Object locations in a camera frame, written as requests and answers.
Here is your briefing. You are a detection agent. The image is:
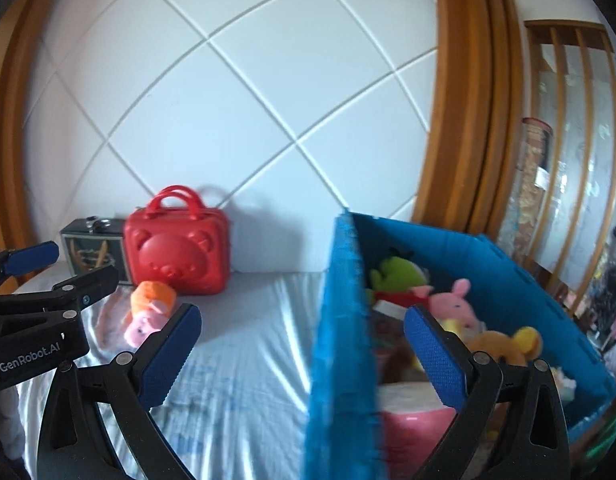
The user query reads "green cloth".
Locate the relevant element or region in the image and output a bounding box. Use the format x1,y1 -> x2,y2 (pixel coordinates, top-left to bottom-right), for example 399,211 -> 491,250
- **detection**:
570,410 -> 616,480

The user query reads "green plush toy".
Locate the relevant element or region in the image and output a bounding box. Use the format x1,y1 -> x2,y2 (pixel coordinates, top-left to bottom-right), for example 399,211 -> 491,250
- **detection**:
369,247 -> 431,293

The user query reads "large pink floral tissue pack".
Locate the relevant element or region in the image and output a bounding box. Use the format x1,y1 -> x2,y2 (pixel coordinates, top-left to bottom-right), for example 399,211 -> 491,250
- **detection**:
378,380 -> 461,480

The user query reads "red plush toy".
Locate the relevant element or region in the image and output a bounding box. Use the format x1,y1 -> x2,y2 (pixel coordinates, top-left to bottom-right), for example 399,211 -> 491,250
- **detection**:
373,287 -> 431,308

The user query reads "wooden slatted glass partition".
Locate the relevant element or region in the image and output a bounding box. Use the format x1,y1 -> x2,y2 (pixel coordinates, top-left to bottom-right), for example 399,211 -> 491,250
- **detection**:
525,20 -> 616,321

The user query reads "black gift bag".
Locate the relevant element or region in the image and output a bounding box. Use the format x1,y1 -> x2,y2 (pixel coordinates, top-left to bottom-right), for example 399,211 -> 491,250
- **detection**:
59,217 -> 134,286

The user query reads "red bear-face carry case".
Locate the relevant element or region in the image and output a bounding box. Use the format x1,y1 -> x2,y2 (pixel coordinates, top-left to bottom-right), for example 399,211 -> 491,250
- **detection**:
124,185 -> 232,296

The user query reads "rolled patterned carpet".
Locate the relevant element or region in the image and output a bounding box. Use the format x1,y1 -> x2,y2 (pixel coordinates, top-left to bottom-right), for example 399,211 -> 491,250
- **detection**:
500,117 -> 553,261

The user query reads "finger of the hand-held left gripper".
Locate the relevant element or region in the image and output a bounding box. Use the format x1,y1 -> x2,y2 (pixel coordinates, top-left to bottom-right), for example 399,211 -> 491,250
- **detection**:
0,264 -> 120,318
0,240 -> 60,295

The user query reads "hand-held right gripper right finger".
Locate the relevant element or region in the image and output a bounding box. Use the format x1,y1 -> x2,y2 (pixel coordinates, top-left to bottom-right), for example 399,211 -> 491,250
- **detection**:
404,304 -> 573,480

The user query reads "pink pig plush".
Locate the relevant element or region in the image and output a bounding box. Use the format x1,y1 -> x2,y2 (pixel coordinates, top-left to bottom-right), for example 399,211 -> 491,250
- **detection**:
428,279 -> 481,333

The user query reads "blue plastic storage crate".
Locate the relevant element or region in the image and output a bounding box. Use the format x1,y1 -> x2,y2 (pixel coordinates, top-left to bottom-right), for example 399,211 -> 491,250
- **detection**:
298,207 -> 616,480

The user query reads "orange hooded pig plush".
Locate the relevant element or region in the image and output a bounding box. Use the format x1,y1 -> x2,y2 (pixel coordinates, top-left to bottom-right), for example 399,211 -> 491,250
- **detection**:
125,281 -> 179,348

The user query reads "white cloth-covered desktop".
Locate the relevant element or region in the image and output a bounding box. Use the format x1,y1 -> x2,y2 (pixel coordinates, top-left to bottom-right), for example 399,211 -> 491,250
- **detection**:
0,260 -> 339,480

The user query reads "curved wooden frame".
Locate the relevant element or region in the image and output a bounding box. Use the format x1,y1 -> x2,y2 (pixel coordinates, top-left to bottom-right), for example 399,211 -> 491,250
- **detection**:
0,0 -> 74,266

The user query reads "wooden door frame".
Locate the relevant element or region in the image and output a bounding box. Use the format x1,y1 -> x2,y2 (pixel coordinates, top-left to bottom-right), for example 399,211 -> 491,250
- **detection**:
413,0 -> 526,256

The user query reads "brown bear plush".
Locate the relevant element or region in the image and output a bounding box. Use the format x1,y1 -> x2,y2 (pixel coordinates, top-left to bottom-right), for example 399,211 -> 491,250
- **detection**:
445,325 -> 544,368

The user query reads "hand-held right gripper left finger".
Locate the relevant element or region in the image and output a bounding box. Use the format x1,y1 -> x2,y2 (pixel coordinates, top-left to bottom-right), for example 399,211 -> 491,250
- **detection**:
36,302 -> 203,480

